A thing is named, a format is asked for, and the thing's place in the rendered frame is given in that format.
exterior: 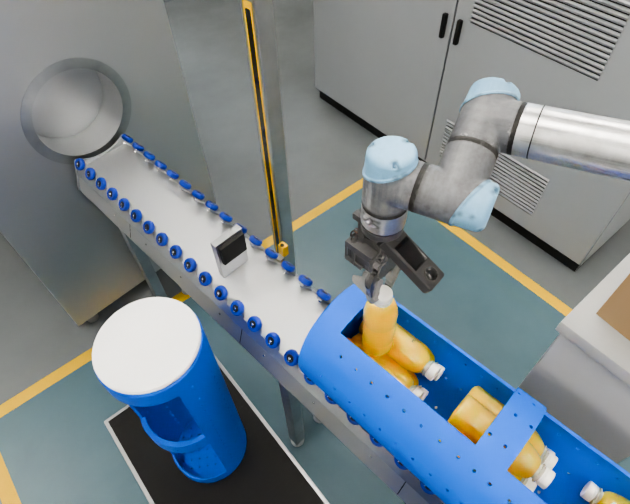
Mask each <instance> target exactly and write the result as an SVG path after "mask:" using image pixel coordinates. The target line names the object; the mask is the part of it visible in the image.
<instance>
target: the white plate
mask: <svg viewBox="0 0 630 504"><path fill-rule="evenodd" d="M200 344H201V328H200V324H199V321H198V319H197V317H196V315H195V314H194V313H193V311H192V310H191V309H190V308H189V307H188V306H186V305H185V304H183V303H182V302H180V301H177V300H175V299H171V298H166V297H150V298H145V299H141V300H138V301H135V302H132V303H130V304H128V305H126V306H124V307H123V308H121V309H120V310H118V311H117V312H115V313H114V314H113V315H112V316H111V317H110V318H109V319H108V320H107V321H106V322H105V323H104V325H103V326H102V327H101V329H100V330H99V332H98V334H97V336H96V338H95V341H94V344H93V349H92V364H93V367H94V370H95V373H96V374H97V376H98V378H99V379H100V380H101V381H102V382H103V383H104V384H105V385H106V386H107V387H109V388H110V389H112V390H114V391H117V392H119V393H123V394H129V395H141V394H148V393H152V392H155V391H158V390H161V389H163V388H165V387H167V386H169V385H170V384H172V383H173V382H175V381H176V380H178V379H179V378H180V377H181V376H182V375H183V374H184V373H185V372H186V371H187V370H188V369H189V368H190V366H191V365H192V363H193V362H194V360H195V358H196V356H197V354H198V351H199V348H200Z"/></svg>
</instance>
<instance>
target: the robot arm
mask: <svg viewBox="0 0 630 504"><path fill-rule="evenodd" d="M499 153H504V154H508V155H514V156H518V157H522V158H527V159H531V160H535V161H540V162H544V163H548V164H553V165H557V166H561V167H566V168H570V169H575V170H579V171H583V172H588V173H592V174H596V175H601V176H605V177H609V178H614V179H618V180H622V181H627V182H630V121H628V120H622V119H617V118H611V117H606V116H600V115H595V114H589V113H584V112H578V111H573V110H567V109H562V108H556V107H551V106H545V105H540V104H534V103H529V102H523V101H520V92H519V90H518V88H517V87H516V86H515V85H514V84H513V83H511V82H505V80H504V79H502V78H496V77H487V78H483V79H480V80H478V81H476V82H475V83H474V84H473V85H472V86H471V88H470V90H469V92H468V94H467V96H466V98H465V101H464V102H463V103H462V105H461V106H460V109H459V115H458V117H457V120H456V122H455V125H454V127H453V130H452V132H451V135H450V137H449V140H448V142H447V144H446V147H445V149H444V152H443V154H442V156H441V159H440V161H439V164H438V166H437V165H434V164H430V163H427V162H423V161H420V160H419V159H418V152H417V149H416V147H415V145H414V144H413V143H410V142H409V141H408V140H407V139H405V138H403V137H399V136H384V137H381V138H378V139H376V140H375V141H373V142H372V143H371V144H370V145H369V146H368V148H367V151H366V156H365V164H364V167H363V170H362V175H363V186H362V203H361V207H360V208H359V209H357V210H356V211H354V212H353V214H352V218H353V219H354V220H356V221H357V222H358V228H355V229H354V230H352V231H351V233H350V237H349V238H348V239H346V240H345V257H344V258H345V259H346V260H348V261H349V262H350V263H352V264H353V265H354V266H355V267H357V268H358V269H360V270H361V269H363V268H364V269H365V271H364V272H363V275H362V276H358V275H353V276H352V281H353V283H354V284H355V285H356V286H357V287H358V288H359V289H360V290H361V291H362V292H363V293H364V294H365V296H366V299H367V301H368V302H369V303H370V304H374V303H376V302H377V301H378V300H379V299H378V296H379V294H380V288H381V286H382V284H383V280H382V278H383V277H384V276H386V277H385V278H386V281H385V285H387V286H388V287H390V288H392V287H393V285H394V283H395V281H396V279H397V277H398V274H399V271H400V270H402V271H403V272H404V273H405V274H406V275H407V276H408V277H409V279H410V280H411V281H412V282H413V283H414V284H415V285H416V286H417V287H418V288H419V289H420V290H421V291H422V292H423V293H428V292H430V291H432V290H433V289H434V288H435V286H436V285H437V284H438V283H439V282H440V281H441V279H442V278H443V277H444V272H443V271H442V270H441V269H440V268H439V267H438V266H437V265H436V264H435V263H434V262H433V261H432V260H431V259H430V258H429V257H428V256H427V254H426V253H425V252H424V251H423V250H422V249H421V248H420V247H419V246H418V245H417V244H416V243H415V242H414V241H413V240H412V239H411V238H410V236H409V235H408V234H407V233H406V232H405V231H404V230H403V228H404V226H405V224H406V219H407V213H408V211H411V212H414V213H416V214H419V215H422V216H425V217H428V218H431V219H434V220H437V221H440V222H443V223H446V224H448V225H449V226H456V227H460V228H463V229H467V230H470V231H474V232H479V231H482V230H483V229H484V228H485V227H486V225H487V222H488V219H489V217H490V214H491V211H492V209H493V206H494V204H495V201H496V198H497V196H498V193H499V190H500V187H499V185H498V184H497V183H494V182H492V181H491V180H489V179H490V177H491V174H492V171H493V168H494V166H495V163H496V161H497V158H498V156H499ZM356 229H357V230H356ZM353 231H354V232H353ZM352 232H353V233H352ZM352 237H353V238H352ZM347 247H348V251H347Z"/></svg>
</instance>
